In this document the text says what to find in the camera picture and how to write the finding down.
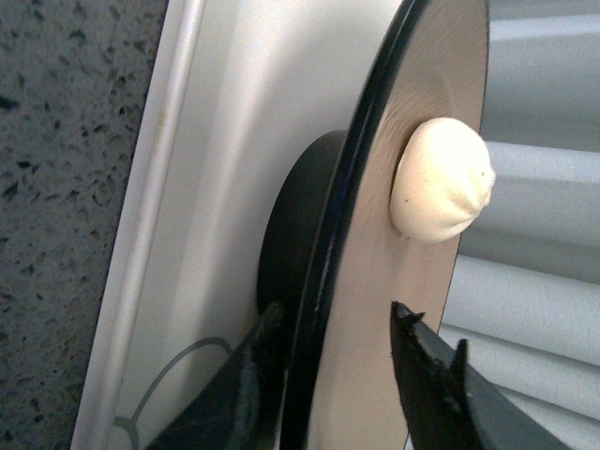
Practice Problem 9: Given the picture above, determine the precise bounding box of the beige plate with black rim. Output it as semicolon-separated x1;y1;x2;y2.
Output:
258;1;489;449

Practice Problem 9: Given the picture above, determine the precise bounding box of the grey pleated curtain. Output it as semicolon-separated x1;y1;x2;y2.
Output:
440;1;599;449

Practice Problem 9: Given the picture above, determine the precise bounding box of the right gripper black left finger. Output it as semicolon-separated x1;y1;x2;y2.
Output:
147;304;285;450

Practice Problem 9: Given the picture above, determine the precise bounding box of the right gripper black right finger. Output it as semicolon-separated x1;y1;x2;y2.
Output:
390;302;550;449

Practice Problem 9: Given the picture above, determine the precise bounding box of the white steamed bun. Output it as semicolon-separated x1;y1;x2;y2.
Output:
390;117;496;244

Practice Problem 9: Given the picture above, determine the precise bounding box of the white rectangular bear tray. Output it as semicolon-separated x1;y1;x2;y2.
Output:
71;1;398;449

